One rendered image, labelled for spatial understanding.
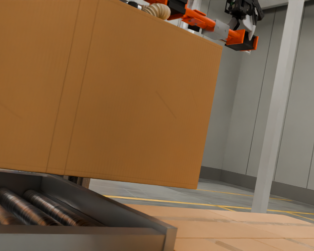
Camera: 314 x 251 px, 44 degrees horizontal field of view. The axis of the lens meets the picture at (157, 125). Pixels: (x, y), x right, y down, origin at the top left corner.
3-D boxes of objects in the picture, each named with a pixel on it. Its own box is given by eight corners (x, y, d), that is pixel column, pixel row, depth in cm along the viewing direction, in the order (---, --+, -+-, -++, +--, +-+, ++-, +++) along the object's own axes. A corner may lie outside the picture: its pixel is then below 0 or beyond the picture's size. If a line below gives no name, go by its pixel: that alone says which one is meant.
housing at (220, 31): (214, 32, 127) (217, 18, 127) (200, 34, 132) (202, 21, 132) (228, 38, 131) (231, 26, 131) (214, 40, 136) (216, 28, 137)
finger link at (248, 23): (240, 36, 133) (236, 14, 137) (251, 42, 137) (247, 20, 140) (247, 32, 131) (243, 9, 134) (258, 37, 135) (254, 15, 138)
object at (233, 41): (241, 42, 134) (243, 28, 134) (225, 44, 140) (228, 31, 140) (256, 50, 139) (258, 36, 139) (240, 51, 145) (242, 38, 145)
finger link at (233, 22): (215, 37, 143) (226, 13, 141) (226, 42, 147) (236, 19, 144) (220, 39, 141) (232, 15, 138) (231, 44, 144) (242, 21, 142)
